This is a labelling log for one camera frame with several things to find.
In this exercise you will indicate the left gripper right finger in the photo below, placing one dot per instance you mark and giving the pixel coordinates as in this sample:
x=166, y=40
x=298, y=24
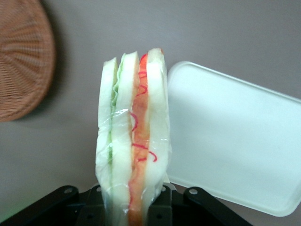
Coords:
x=162, y=212

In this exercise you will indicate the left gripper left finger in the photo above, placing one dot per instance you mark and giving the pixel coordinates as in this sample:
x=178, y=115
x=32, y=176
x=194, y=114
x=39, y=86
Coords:
x=90, y=212

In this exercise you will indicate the triangle sandwich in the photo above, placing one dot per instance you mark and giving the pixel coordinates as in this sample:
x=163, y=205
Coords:
x=122, y=117

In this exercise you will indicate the cream plastic tray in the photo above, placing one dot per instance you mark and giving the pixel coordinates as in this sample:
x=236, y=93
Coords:
x=235, y=141

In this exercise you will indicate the brown wicker basket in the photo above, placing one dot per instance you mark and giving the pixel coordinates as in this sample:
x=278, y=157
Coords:
x=23, y=58

